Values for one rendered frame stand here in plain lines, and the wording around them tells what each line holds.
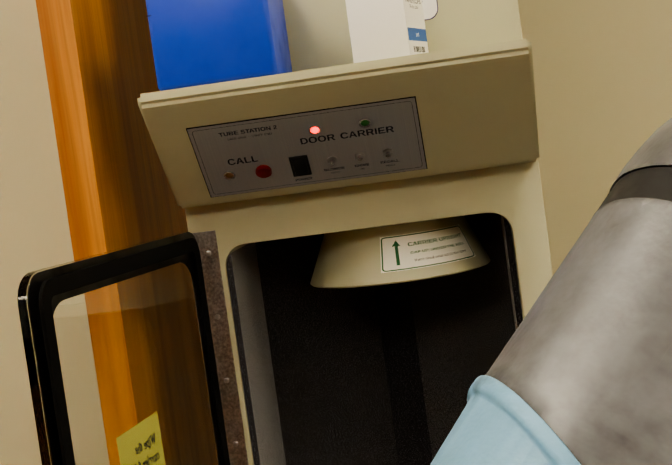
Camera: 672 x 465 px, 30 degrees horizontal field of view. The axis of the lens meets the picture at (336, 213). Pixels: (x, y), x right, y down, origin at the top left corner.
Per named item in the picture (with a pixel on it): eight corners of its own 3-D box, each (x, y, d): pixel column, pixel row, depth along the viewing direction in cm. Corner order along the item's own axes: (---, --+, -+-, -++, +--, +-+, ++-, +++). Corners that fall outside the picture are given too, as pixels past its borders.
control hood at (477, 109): (182, 207, 114) (166, 98, 113) (540, 160, 110) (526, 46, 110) (150, 216, 102) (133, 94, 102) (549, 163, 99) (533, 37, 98)
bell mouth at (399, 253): (321, 273, 132) (313, 221, 132) (489, 252, 130) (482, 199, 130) (299, 295, 114) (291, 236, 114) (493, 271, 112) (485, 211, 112)
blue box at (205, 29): (184, 95, 112) (170, -6, 112) (294, 79, 111) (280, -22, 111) (157, 91, 102) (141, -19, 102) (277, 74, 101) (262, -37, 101)
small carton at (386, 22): (374, 66, 109) (365, -3, 108) (429, 57, 107) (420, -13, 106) (353, 66, 104) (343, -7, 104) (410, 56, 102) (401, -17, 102)
